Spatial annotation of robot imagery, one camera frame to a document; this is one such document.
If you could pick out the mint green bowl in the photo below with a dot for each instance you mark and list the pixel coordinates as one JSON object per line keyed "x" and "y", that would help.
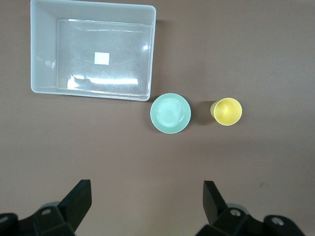
{"x": 170, "y": 113}

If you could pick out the clear plastic storage box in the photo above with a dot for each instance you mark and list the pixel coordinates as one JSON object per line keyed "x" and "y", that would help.
{"x": 41, "y": 49}

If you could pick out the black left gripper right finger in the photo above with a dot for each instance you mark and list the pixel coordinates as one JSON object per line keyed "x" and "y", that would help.
{"x": 216, "y": 211}

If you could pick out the yellow plastic cup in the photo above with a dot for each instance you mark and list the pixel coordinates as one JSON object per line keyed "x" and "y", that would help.
{"x": 227, "y": 111}

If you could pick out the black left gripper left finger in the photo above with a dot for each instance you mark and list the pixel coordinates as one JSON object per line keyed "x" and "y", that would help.
{"x": 73, "y": 204}

